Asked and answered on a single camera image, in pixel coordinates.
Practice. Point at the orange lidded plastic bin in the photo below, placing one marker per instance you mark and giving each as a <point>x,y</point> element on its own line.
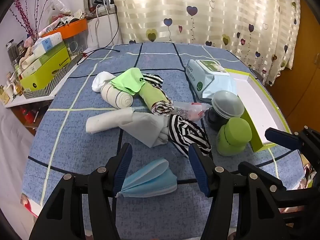
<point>75,28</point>

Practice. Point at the green cardboard carton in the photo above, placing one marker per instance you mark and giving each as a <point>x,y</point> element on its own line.
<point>47,70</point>

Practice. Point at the beige rolled bandage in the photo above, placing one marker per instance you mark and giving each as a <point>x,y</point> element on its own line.
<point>116,96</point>

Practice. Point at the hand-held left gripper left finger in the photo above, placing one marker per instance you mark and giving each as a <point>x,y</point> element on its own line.
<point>123,165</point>

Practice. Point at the purple decorative branches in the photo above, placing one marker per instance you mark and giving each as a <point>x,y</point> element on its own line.
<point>26,17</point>

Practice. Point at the black white striped cloth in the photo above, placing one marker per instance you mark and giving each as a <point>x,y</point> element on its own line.
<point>185,132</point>
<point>155,80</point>

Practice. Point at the dark glass jar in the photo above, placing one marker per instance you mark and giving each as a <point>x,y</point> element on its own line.
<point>11,51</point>

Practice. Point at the green cloth with patterned trim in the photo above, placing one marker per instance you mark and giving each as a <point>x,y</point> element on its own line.
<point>150,95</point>

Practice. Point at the white sock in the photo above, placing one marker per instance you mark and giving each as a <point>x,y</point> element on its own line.
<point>98,82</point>

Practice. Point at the light green cloth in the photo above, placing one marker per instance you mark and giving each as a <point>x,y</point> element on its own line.
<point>127,80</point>

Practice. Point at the black white patterned box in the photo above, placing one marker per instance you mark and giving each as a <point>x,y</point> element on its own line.
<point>62,73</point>

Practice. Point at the grey lidded jar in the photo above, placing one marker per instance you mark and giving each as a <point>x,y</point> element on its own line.
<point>226,102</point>

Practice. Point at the wooden wardrobe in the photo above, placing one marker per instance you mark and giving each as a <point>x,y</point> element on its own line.
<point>307,67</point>

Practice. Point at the white blue box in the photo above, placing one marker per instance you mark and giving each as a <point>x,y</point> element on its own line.
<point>47,42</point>

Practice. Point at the colourful printed bedding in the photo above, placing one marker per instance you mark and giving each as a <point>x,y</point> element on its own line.
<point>308,172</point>

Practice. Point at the blue face mask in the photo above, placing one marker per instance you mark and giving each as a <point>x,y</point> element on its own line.
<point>150,180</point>

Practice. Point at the red item under table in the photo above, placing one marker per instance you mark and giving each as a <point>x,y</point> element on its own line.
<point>28,115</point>

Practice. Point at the white non-woven cloth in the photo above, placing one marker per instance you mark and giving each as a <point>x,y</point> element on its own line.
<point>110,122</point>

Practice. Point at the crumpled clear plastic bag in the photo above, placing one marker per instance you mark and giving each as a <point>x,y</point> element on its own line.
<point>60,7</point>

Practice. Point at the wet wipes pack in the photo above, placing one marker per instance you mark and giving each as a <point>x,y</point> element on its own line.
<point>207,80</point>

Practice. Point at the green-rimmed white tray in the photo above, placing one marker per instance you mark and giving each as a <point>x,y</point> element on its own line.
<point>257,100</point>

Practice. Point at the clear plastic bag red print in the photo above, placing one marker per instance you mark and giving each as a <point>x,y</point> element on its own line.
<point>192,112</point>

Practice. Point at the cream curtain with hearts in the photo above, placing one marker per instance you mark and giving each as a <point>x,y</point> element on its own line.
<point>212,17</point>

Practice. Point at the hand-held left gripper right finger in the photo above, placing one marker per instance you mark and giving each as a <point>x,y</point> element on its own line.
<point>198,170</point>

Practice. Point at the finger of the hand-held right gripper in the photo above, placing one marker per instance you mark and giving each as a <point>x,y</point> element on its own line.
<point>282,138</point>
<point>265,177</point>

